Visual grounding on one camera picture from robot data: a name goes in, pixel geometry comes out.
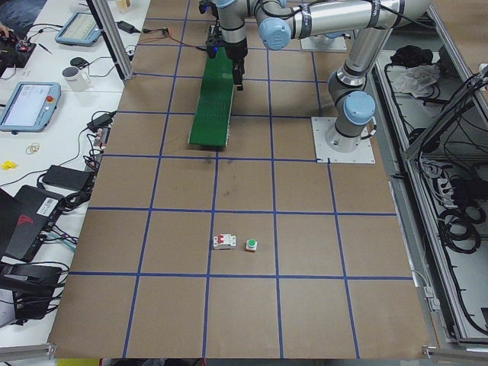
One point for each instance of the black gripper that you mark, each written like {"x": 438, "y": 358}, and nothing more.
{"x": 236, "y": 50}

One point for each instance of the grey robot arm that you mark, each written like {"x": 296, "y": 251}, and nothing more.
{"x": 279, "y": 24}

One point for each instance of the green conveyor belt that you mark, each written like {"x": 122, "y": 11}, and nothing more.
{"x": 211, "y": 125}

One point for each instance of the blue teach pendant far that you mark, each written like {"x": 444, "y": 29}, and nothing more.
{"x": 80, "y": 30}

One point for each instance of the blue teach pendant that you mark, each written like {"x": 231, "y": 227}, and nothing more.
{"x": 30, "y": 107}
{"x": 80, "y": 30}

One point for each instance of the white mug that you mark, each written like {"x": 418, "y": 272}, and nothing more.
{"x": 76, "y": 79}

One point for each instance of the white circuit breaker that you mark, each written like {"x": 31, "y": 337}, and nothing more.
{"x": 224, "y": 241}

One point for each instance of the green push button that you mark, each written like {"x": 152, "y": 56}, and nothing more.
{"x": 251, "y": 245}

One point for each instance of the black power adapter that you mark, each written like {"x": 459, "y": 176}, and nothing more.
{"x": 71, "y": 179}

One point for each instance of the blue teach pendant near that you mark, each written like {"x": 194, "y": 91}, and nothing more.
{"x": 30, "y": 107}

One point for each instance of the aluminium frame post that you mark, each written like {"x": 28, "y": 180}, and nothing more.
{"x": 110, "y": 33}

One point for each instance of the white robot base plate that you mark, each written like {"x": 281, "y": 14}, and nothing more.
{"x": 332, "y": 147}

